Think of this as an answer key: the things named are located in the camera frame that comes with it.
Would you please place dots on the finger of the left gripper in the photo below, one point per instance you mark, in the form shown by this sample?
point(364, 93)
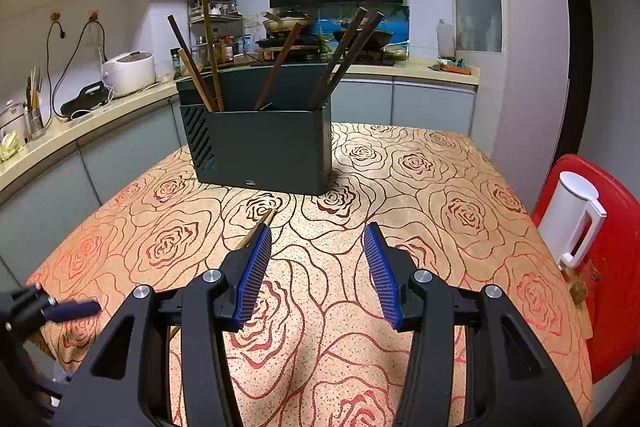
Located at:
point(71, 311)

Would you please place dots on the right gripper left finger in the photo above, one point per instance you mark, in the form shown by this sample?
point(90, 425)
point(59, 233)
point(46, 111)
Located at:
point(124, 378)

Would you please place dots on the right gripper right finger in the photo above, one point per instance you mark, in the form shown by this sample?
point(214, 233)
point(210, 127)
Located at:
point(510, 378)

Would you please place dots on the light brown wooden chopstick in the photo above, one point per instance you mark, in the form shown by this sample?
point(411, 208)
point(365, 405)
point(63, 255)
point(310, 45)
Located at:
point(212, 54)

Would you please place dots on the pale bamboo chopstick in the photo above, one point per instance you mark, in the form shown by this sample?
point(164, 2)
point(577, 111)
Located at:
point(208, 101)

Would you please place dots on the dark brown wooden chopstick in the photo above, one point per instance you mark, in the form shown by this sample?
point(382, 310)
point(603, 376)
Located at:
point(174, 26)

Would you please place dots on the dark black chopstick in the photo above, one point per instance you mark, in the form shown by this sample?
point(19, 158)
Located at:
point(323, 80)
point(358, 33)

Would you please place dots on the red plastic chair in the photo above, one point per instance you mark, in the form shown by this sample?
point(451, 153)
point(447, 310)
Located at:
point(610, 269)

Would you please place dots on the rose patterned tablecloth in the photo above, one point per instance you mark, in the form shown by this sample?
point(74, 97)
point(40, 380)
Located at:
point(317, 350)

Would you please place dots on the steel pot with lid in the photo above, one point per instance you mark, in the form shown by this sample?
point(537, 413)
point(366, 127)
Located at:
point(12, 119)

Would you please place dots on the white plastic pitcher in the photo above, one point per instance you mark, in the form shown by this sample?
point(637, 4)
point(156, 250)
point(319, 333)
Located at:
point(572, 220)

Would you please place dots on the countertop utensil jar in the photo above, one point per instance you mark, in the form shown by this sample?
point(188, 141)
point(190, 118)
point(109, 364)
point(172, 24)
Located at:
point(32, 104)

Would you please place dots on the black handheld appliance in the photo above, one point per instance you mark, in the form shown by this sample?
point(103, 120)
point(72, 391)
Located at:
point(89, 98)

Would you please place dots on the white rice cooker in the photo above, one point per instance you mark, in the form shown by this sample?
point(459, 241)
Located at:
point(129, 73)

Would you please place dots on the dark green utensil holder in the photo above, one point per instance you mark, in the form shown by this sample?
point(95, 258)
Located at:
point(284, 147)

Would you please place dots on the metal spice rack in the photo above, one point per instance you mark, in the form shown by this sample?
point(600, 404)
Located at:
point(220, 20)

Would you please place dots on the brown chopstick in holder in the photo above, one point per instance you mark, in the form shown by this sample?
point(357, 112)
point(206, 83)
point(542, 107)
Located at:
point(288, 44)

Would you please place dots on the white plastic bottle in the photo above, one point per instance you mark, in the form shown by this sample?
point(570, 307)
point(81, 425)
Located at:
point(446, 40)

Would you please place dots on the brown clay pot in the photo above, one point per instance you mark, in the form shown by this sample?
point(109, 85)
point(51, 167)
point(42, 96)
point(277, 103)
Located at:
point(282, 23)

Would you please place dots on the black wok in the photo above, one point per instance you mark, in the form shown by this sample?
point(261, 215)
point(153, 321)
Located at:
point(378, 40)

